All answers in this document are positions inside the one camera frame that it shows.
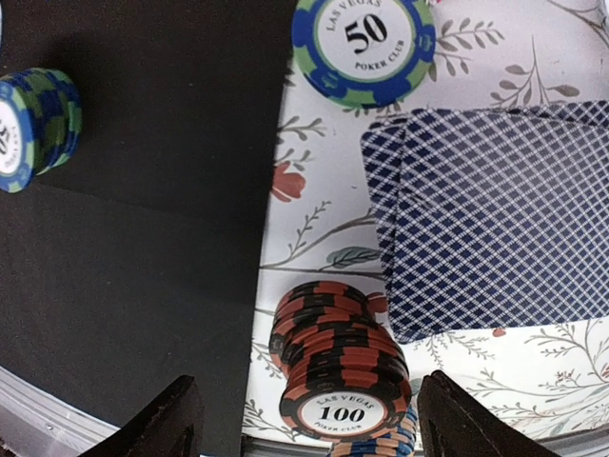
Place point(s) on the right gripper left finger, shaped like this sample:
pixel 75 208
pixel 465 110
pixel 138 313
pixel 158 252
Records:
pixel 170 425

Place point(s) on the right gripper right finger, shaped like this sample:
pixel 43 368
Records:
pixel 453 423

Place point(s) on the teal poker chip stack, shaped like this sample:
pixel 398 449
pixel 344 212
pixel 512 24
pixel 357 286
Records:
pixel 41 124

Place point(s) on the white poker chip stack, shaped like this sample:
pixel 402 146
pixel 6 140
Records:
pixel 399 441

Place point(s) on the orange poker chip stack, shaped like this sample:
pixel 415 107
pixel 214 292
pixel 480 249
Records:
pixel 346 377

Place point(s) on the black poker felt mat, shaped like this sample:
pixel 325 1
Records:
pixel 137 261

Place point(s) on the blue playing card deck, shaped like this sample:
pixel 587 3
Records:
pixel 491 218

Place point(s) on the single teal poker chip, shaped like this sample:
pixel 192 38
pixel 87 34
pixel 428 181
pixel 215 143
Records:
pixel 363 53

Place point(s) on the front aluminium rail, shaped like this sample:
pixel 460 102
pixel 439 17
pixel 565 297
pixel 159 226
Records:
pixel 35 423

